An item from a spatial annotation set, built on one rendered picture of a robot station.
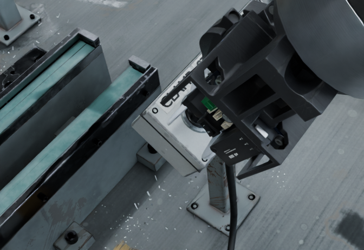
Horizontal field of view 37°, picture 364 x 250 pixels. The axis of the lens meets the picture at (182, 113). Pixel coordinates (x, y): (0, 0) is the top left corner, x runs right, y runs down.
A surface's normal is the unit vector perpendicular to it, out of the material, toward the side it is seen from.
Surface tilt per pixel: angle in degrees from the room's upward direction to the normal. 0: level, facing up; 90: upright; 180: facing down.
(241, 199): 0
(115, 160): 90
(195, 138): 33
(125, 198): 0
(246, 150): 90
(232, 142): 90
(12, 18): 90
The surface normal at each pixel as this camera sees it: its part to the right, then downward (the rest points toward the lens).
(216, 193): -0.61, 0.66
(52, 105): 0.79, 0.44
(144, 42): -0.09, -0.61
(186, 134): 0.35, -0.27
